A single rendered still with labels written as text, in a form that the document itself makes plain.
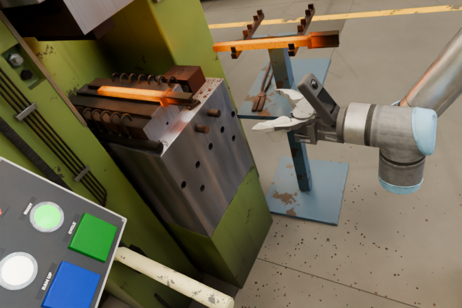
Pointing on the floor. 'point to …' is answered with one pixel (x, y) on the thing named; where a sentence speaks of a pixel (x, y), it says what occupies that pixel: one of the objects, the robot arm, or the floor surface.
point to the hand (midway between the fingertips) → (262, 106)
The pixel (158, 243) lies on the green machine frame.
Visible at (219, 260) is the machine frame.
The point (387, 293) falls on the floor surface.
